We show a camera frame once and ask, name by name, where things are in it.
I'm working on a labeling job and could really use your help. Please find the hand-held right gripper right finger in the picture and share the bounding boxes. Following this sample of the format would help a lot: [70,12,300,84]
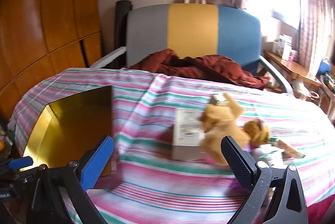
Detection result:
[221,135,309,224]

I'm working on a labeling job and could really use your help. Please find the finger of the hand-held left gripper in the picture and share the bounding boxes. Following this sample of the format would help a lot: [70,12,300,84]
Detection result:
[0,157,33,175]

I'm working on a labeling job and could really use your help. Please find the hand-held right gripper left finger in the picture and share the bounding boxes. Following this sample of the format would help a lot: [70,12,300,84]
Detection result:
[26,135,114,224]

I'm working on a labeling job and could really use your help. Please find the white plastic ball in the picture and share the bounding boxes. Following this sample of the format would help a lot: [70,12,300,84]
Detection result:
[249,147,286,165]

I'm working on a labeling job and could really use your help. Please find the brown plush toy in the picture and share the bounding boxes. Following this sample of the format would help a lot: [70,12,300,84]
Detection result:
[243,119,271,149]

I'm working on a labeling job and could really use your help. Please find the gold box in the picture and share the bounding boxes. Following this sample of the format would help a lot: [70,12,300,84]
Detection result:
[22,85,124,189]

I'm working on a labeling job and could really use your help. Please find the white cardboard box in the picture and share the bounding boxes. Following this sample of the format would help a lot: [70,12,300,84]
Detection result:
[172,108,207,160]

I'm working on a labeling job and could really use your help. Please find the small olive box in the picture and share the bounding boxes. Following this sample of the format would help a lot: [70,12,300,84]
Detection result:
[211,93,231,107]

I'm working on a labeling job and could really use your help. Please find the pink green striped bed sheet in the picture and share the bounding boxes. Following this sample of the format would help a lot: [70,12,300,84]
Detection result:
[12,67,335,224]

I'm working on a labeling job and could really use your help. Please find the white plastic object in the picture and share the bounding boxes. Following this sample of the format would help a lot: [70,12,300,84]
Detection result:
[292,79,318,101]

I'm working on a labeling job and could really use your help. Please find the rust red jacket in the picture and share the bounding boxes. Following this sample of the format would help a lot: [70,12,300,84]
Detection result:
[128,48,270,91]

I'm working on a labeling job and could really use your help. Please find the red blanket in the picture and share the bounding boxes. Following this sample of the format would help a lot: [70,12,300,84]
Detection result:
[307,200,335,224]

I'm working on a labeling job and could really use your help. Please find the wooden desk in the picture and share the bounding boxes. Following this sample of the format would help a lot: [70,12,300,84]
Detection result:
[263,49,335,120]

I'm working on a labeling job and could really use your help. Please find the white boxes on desk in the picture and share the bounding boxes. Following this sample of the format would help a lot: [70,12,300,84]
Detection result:
[272,34,293,61]

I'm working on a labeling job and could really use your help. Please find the blue desk lamp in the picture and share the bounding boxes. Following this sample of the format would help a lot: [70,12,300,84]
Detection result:
[317,57,331,75]

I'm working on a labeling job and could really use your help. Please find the wooden wardrobe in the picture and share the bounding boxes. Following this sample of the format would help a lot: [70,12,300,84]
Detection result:
[0,0,102,120]

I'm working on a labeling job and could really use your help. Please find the grey yellow blue chair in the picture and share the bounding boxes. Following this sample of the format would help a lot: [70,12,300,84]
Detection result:
[90,3,294,95]

